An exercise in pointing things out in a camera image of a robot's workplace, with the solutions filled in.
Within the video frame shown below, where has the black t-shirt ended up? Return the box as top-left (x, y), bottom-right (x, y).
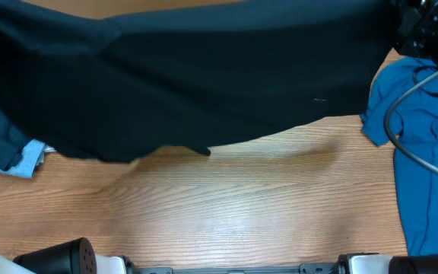
top-left (0, 0), bottom-right (398, 163)

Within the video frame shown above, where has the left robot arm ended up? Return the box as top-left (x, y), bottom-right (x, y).
top-left (0, 237), bottom-right (135, 274)

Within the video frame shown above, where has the blue polo shirt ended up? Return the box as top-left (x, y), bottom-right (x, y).
top-left (361, 58), bottom-right (438, 256)

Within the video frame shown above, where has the folded white patterned cloth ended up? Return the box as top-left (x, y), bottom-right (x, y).
top-left (36, 145), bottom-right (56, 166)

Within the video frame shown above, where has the folded light blue shirt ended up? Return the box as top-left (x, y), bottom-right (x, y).
top-left (0, 139), bottom-right (46, 178)

